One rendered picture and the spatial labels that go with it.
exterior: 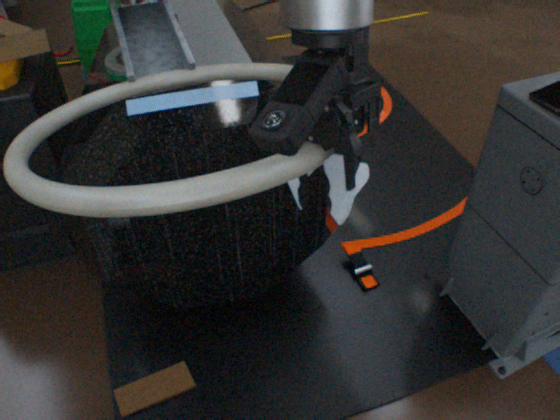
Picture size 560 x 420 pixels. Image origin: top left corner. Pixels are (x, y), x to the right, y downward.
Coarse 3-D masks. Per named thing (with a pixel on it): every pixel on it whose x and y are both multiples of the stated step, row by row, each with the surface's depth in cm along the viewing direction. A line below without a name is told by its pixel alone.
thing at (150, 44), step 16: (112, 0) 96; (160, 0) 100; (128, 16) 100; (144, 16) 100; (160, 16) 101; (128, 32) 96; (144, 32) 96; (160, 32) 96; (176, 32) 88; (128, 48) 92; (144, 48) 92; (160, 48) 92; (176, 48) 92; (128, 64) 81; (144, 64) 88; (160, 64) 88; (176, 64) 89; (192, 64) 82; (128, 80) 79
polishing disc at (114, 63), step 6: (108, 54) 122; (114, 54) 122; (120, 54) 122; (108, 60) 120; (114, 60) 119; (120, 60) 119; (108, 66) 117; (114, 66) 117; (120, 66) 117; (114, 72) 116; (120, 72) 115
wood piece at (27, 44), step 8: (32, 32) 154; (40, 32) 154; (0, 40) 150; (8, 40) 150; (16, 40) 149; (24, 40) 149; (32, 40) 149; (40, 40) 150; (48, 40) 155; (0, 48) 145; (8, 48) 147; (16, 48) 148; (24, 48) 149; (32, 48) 150; (40, 48) 151; (48, 48) 153; (0, 56) 147; (8, 56) 148; (16, 56) 149; (24, 56) 151
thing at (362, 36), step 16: (352, 32) 43; (368, 32) 48; (320, 48) 45; (336, 48) 45; (352, 48) 47; (368, 48) 49; (352, 64) 48; (352, 80) 49; (368, 80) 50; (336, 96) 46; (352, 96) 46; (368, 96) 48; (336, 112) 45; (352, 112) 49; (368, 112) 50; (320, 128) 48; (336, 128) 46; (368, 128) 51; (320, 144) 48
